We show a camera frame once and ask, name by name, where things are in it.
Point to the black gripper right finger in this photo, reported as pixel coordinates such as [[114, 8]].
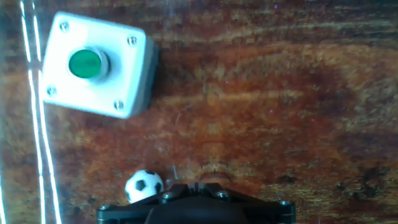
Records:
[[242, 201]]

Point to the white box with green button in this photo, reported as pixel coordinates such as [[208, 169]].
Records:
[[124, 77]]

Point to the small black white soccer ball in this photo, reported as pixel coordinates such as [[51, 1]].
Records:
[[141, 186]]

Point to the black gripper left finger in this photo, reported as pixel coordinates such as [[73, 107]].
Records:
[[155, 202]]

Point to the red-brown wooden board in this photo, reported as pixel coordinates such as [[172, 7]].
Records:
[[248, 109]]

